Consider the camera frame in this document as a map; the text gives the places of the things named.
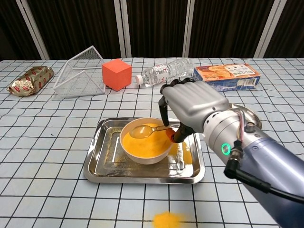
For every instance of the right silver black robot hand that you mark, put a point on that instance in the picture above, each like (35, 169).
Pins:
(194, 99)

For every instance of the small metal spoon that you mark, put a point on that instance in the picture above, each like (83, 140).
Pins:
(141, 131)

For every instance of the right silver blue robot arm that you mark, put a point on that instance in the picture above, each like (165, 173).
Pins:
(273, 161)

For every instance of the white bowl of orange powder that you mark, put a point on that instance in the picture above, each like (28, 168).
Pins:
(147, 160)

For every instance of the rectangular steel tray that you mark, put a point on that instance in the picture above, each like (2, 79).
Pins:
(99, 171)

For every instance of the orange blue food box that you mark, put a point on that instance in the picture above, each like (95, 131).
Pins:
(225, 73)

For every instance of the clear plastic water bottle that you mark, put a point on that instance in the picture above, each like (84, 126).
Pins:
(156, 73)

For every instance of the round steel plate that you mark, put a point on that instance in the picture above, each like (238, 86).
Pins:
(255, 118)

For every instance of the orange cube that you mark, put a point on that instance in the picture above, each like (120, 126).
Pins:
(116, 73)

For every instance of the spilled orange powder pile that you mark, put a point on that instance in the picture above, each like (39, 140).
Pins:
(168, 221)

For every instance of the gold snack packet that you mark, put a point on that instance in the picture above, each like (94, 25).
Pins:
(31, 82)

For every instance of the dark folding screen white frame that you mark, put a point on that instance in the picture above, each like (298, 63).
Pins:
(154, 23)

